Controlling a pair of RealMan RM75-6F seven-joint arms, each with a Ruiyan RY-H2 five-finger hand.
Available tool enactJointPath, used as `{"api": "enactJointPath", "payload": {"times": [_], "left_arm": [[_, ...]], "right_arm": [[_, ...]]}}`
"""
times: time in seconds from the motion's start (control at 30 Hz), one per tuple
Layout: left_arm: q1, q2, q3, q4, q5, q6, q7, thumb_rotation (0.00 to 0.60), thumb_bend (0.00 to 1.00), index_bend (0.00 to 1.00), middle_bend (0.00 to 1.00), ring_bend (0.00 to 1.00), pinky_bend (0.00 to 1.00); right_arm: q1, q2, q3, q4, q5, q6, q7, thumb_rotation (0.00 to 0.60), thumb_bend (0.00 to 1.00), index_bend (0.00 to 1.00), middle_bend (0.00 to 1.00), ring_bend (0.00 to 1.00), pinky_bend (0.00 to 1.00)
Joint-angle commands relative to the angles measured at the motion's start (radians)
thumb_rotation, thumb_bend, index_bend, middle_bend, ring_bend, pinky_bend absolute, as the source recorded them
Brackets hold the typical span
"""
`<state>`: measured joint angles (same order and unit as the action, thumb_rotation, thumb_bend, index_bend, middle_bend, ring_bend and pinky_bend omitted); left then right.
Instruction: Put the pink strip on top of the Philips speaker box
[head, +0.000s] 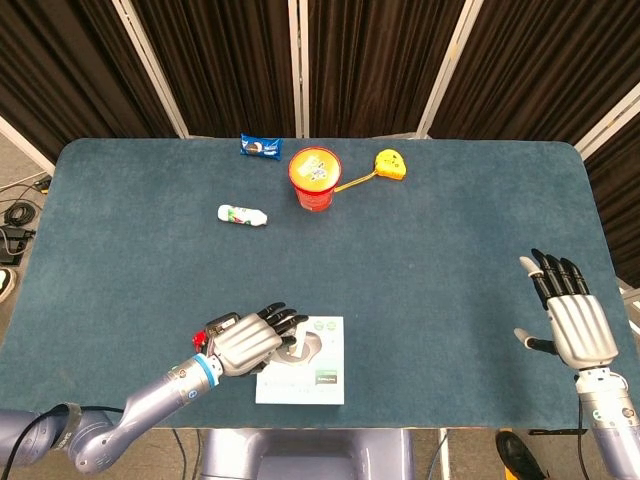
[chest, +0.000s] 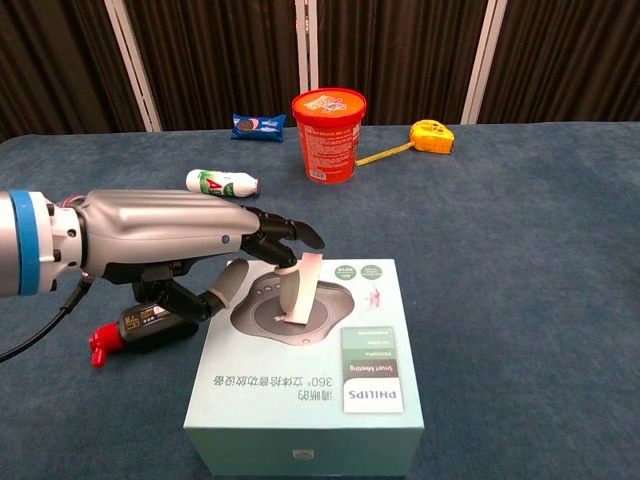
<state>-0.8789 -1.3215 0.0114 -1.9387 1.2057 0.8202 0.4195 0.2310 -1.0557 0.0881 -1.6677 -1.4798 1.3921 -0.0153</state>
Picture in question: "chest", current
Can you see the small white milk bottle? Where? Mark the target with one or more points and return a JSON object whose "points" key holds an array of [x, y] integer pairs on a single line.
{"points": [[215, 181]]}

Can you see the white Philips speaker box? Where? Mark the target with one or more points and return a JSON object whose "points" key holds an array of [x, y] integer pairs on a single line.
{"points": [[300, 400]]}

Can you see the black curtain screen panel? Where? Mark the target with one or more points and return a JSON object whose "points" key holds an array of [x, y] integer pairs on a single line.
{"points": [[565, 55], [60, 60], [400, 50], [215, 55]]}

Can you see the yellow tape measure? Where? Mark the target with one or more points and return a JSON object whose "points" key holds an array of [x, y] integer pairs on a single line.
{"points": [[432, 137]]}

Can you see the black bottle with red cap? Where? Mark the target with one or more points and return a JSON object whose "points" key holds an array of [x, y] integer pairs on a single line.
{"points": [[150, 330]]}

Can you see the blue felt table mat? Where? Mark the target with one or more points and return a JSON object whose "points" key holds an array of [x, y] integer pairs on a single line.
{"points": [[500, 300]]}

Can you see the blue cookie packet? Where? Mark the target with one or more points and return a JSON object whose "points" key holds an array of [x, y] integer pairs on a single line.
{"points": [[257, 126]]}

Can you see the red cup with orange lid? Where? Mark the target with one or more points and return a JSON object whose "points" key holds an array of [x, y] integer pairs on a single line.
{"points": [[330, 140]]}

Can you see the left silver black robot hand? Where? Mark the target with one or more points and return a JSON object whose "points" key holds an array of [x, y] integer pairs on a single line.
{"points": [[160, 225]]}

